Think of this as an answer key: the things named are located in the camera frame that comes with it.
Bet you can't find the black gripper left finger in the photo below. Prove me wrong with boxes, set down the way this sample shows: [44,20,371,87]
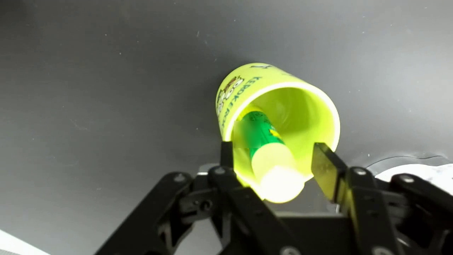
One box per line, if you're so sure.
[94,141,304,255]

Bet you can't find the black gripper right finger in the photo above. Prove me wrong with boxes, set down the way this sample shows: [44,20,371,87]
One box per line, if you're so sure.
[311,142,453,255]

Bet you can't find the green glue stick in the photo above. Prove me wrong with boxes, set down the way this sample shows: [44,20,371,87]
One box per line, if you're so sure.
[238,107,306,206]

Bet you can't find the white sheet edge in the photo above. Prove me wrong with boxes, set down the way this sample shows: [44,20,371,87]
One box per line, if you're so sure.
[0,229,39,255]

